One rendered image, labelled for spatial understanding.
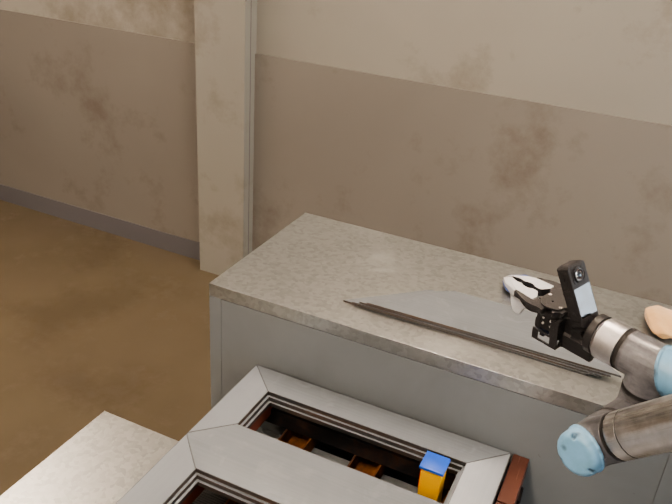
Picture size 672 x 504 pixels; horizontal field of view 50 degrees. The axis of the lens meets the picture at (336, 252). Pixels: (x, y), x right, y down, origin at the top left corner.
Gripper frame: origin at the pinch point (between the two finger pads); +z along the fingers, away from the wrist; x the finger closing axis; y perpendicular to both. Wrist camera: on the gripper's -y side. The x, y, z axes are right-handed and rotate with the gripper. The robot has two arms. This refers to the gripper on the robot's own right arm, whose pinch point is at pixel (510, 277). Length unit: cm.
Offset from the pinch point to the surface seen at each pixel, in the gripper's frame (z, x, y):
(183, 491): 43, -55, 55
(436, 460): 13, -4, 57
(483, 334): 26, 26, 42
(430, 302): 45, 25, 42
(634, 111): 82, 180, 37
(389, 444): 28, -5, 63
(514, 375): 11.7, 20.8, 43.7
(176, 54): 292, 77, 33
